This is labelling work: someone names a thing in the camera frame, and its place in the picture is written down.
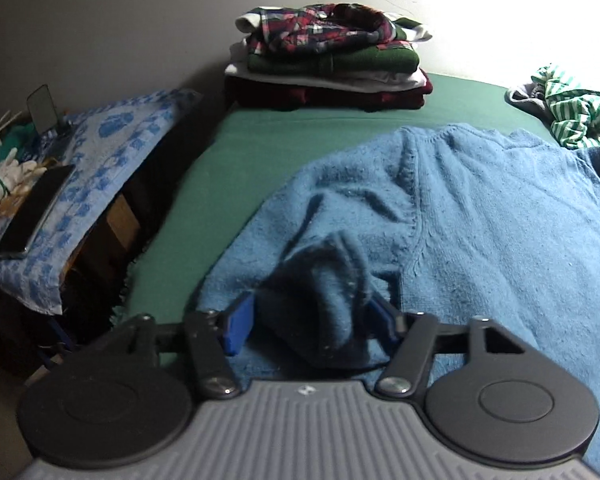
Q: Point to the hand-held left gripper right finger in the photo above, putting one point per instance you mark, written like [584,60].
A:
[384,320]

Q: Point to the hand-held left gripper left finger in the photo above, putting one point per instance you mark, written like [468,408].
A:
[237,327]

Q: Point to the blue knit sweater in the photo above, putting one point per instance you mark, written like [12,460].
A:
[470,220]

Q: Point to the cardboard box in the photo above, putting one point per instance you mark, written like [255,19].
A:
[122,225]

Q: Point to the green bed sheet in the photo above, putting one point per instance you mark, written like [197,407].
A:
[260,160]

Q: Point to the blue patterned towel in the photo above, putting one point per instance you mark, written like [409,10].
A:
[115,150]

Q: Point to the black smartphone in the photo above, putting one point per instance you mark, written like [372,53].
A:
[35,210]

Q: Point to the green folded sweater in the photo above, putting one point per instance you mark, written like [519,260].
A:
[330,62]

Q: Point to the green striped shirt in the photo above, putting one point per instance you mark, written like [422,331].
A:
[580,110]

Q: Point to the red plaid shirt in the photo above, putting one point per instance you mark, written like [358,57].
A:
[310,30]

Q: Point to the white sticks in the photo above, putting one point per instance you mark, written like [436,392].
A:
[0,127]

